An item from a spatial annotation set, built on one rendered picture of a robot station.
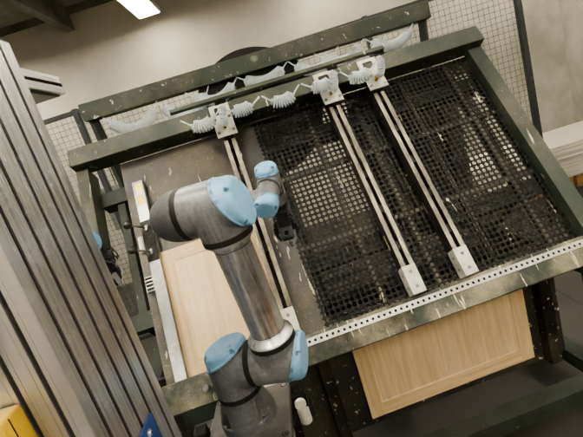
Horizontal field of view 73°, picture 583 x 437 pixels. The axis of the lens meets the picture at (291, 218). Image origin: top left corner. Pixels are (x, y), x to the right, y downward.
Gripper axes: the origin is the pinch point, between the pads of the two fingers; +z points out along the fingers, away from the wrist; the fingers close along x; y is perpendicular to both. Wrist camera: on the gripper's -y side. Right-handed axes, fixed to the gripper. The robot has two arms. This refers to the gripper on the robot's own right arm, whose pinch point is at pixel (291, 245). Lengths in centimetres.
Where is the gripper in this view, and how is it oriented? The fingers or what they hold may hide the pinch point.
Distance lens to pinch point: 148.1
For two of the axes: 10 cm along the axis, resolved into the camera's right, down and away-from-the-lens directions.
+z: 2.4, 7.2, 6.5
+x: -9.6, 3.0, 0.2
